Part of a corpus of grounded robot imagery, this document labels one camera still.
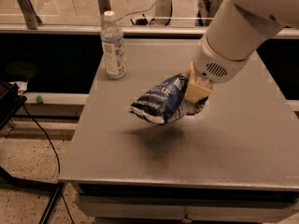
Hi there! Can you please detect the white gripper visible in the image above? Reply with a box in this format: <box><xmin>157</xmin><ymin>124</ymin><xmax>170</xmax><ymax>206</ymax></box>
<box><xmin>184</xmin><ymin>35</ymin><xmax>249</xmax><ymax>104</ymax></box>

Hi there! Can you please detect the blue chip bag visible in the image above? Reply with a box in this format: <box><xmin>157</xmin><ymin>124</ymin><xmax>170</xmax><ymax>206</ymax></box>
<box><xmin>130</xmin><ymin>74</ymin><xmax>206</xmax><ymax>124</ymax></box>

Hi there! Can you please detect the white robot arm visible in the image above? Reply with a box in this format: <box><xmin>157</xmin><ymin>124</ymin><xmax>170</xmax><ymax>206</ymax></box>
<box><xmin>185</xmin><ymin>0</ymin><xmax>299</xmax><ymax>104</ymax></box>

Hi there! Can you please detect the clear plastic water bottle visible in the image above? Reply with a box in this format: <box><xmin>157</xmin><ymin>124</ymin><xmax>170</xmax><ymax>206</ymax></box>
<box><xmin>101</xmin><ymin>11</ymin><xmax>126</xmax><ymax>79</ymax></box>

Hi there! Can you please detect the orange fruit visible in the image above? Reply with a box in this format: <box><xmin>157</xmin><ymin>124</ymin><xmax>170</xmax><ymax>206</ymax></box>
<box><xmin>188</xmin><ymin>62</ymin><xmax>193</xmax><ymax>77</ymax></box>

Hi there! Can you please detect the grey cabinet in background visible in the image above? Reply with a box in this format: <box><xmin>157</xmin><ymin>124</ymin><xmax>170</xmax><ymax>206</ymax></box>
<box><xmin>197</xmin><ymin>0</ymin><xmax>223</xmax><ymax>26</ymax></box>

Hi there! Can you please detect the small green object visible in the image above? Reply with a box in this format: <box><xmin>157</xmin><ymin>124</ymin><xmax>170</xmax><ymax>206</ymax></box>
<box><xmin>36</xmin><ymin>95</ymin><xmax>44</xmax><ymax>105</ymax></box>

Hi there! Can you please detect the black device at left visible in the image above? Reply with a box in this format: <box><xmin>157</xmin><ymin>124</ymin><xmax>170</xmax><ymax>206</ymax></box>
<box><xmin>0</xmin><ymin>81</ymin><xmax>27</xmax><ymax>131</ymax></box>

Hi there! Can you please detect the metal railing bar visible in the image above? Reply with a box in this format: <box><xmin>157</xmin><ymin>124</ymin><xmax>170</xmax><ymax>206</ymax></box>
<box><xmin>0</xmin><ymin>23</ymin><xmax>299</xmax><ymax>39</ymax></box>

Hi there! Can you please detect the black cable on floor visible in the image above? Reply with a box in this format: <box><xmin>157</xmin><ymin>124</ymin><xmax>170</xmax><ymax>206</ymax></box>
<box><xmin>0</xmin><ymin>81</ymin><xmax>76</xmax><ymax>224</ymax></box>

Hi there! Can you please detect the left metal bracket post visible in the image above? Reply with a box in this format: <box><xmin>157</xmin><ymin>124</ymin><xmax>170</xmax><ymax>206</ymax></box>
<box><xmin>17</xmin><ymin>0</ymin><xmax>42</xmax><ymax>30</ymax></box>

